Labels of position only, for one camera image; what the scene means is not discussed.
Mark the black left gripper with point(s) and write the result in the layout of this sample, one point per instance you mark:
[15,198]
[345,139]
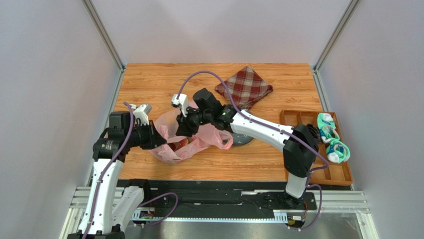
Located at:
[155,139]

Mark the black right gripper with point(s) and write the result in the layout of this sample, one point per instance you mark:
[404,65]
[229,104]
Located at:
[184,124]

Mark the pink plastic bag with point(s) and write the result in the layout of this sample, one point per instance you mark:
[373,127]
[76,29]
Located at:
[207,136]

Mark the fake watermelon slice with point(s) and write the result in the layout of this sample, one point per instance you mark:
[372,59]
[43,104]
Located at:
[183,143]

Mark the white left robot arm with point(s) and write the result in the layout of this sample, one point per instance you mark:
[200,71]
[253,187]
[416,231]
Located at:
[103,219]

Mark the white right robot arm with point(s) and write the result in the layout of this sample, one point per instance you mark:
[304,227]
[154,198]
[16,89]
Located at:
[297,144]

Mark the red plaid cloth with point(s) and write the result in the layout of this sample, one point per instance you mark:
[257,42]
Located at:
[245,87]

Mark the upper green white sock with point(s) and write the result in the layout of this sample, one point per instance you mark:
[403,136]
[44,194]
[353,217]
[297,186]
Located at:
[327,128]

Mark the green white sock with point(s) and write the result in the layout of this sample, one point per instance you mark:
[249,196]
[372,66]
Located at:
[327,128]
[338,152]

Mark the lower green white sock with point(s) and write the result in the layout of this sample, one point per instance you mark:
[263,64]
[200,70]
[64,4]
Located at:
[338,152]

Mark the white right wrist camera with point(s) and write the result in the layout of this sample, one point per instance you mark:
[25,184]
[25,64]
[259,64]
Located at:
[180,101]

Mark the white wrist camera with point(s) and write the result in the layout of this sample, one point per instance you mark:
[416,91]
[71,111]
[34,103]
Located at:
[180,101]
[141,113]

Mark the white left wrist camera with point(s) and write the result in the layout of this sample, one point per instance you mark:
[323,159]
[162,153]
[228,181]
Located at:
[141,113]

